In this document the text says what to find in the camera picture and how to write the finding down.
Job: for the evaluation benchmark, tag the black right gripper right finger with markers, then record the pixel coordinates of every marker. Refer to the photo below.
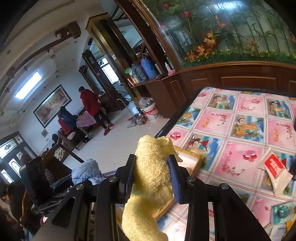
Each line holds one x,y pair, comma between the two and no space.
179,177

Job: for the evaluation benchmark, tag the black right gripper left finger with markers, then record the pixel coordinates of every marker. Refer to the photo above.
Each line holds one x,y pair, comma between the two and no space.
126,180

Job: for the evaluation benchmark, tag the yellow cardboard box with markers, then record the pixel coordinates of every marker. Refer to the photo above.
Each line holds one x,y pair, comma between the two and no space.
192,162

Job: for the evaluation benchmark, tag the blue fluffy towel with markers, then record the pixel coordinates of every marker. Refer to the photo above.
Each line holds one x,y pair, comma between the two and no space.
87,171

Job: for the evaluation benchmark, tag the white red-label packet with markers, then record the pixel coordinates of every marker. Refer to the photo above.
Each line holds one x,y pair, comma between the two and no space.
279,175

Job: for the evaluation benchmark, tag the teal cartoon tissue pack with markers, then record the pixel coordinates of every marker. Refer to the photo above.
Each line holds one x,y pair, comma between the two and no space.
282,213

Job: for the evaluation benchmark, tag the metal kettle on floor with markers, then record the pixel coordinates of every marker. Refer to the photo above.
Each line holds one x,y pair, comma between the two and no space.
140,119

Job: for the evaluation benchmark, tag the white plastic bucket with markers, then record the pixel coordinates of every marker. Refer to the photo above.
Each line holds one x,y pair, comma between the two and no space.
151,112

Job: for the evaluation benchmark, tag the purple-cloth dining table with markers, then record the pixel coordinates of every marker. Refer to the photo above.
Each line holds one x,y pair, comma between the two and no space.
85,120

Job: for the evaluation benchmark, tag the colourful cartoon tablecloth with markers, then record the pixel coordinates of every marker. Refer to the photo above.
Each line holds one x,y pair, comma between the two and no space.
223,134

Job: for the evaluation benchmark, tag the person in blue jacket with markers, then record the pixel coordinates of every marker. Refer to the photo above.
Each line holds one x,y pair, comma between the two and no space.
67,120

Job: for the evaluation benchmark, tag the person in red jacket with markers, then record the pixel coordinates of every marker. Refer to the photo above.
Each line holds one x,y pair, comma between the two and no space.
91,104

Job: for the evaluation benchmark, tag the blue water jug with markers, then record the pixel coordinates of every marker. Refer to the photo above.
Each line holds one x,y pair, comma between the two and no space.
148,68

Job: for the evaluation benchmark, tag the aquarium with artificial plants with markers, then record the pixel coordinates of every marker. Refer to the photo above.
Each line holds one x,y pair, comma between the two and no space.
206,32

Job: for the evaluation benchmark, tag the framed wall painting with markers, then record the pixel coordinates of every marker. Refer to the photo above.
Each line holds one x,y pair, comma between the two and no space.
50,106

